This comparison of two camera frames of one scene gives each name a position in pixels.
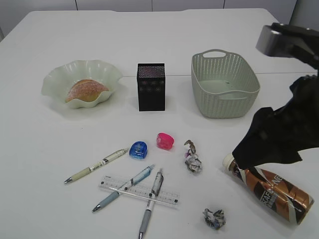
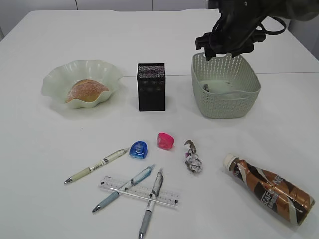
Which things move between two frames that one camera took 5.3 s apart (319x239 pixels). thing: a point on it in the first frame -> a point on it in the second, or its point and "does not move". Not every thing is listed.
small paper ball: x=216 y=219 -> x=206 y=87
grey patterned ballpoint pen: x=158 y=183 does not move
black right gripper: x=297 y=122 -> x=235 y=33
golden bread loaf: x=87 y=90 does not move
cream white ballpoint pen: x=89 y=169 does not move
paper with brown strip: x=191 y=158 does not move
